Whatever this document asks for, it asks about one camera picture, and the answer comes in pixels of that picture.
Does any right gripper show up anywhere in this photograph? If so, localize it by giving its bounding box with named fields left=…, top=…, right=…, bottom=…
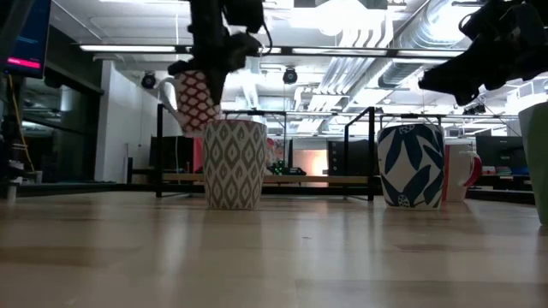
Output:
left=418, top=2, right=527, bottom=107

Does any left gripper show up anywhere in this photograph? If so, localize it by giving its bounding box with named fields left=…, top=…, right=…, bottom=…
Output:
left=167, top=0, right=265, bottom=108

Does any red white patterned mug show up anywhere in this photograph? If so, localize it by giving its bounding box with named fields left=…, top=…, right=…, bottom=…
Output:
left=158, top=70, right=223, bottom=138

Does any red and white mug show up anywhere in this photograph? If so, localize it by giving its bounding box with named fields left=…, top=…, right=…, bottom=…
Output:
left=442, top=143, right=483, bottom=203

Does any blue white floral mug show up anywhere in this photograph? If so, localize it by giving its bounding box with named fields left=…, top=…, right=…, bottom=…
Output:
left=376, top=123, right=446, bottom=211

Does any grey white diamond mug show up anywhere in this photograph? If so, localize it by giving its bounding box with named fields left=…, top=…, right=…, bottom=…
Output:
left=201, top=119, right=269, bottom=210

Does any sage green mug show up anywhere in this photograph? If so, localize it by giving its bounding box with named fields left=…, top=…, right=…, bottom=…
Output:
left=517, top=101, right=548, bottom=227

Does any dark background monitor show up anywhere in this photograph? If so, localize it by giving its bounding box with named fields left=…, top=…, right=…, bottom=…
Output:
left=475, top=135, right=528, bottom=169

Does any ceiling light strip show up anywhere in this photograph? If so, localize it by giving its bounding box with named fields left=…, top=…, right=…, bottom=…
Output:
left=80, top=44, right=177, bottom=54

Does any black tower case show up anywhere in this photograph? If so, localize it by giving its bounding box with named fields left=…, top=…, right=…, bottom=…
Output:
left=327, top=139, right=370, bottom=177

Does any computer monitor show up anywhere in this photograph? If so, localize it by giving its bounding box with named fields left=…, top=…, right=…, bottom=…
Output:
left=0, top=0, right=52, bottom=80

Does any silver ventilation duct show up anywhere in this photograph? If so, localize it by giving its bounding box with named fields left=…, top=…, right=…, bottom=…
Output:
left=376, top=0, right=476, bottom=89

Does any black aluminium table frame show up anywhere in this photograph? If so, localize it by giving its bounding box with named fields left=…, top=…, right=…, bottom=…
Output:
left=16, top=156, right=536, bottom=205

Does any wooden shelf black frame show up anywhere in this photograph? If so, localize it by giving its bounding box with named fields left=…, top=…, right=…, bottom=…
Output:
left=156, top=104, right=376, bottom=202

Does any yellow cable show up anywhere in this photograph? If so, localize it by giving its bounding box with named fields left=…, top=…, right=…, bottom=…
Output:
left=7, top=74, right=36, bottom=172

